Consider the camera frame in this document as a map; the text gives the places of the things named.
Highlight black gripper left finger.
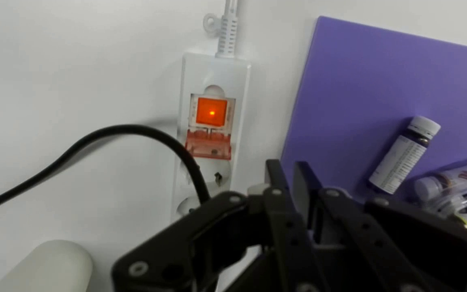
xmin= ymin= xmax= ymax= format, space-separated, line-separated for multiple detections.
xmin=110 ymin=157 xmax=320 ymax=292

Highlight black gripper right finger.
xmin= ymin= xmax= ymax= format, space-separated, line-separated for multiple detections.
xmin=291 ymin=161 xmax=467 ymax=292

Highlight orange rocker switch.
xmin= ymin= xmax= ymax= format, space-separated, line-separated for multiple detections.
xmin=181 ymin=93 xmax=238 ymax=162

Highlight white vial with label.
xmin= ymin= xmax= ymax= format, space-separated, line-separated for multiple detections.
xmin=426 ymin=183 xmax=467 ymax=219
xmin=411 ymin=157 xmax=467 ymax=203

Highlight white vial with black cap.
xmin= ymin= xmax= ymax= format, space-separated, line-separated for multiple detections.
xmin=366 ymin=114 xmax=442 ymax=196

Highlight white paper cup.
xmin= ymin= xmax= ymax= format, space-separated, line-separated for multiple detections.
xmin=0 ymin=239 xmax=95 ymax=292

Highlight white power strip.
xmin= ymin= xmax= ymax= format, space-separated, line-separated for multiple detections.
xmin=170 ymin=50 xmax=252 ymax=221

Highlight purple mat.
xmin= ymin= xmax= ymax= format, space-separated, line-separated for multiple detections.
xmin=278 ymin=15 xmax=467 ymax=219

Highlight white power strip cord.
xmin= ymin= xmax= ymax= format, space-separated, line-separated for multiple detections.
xmin=200 ymin=0 xmax=243 ymax=58

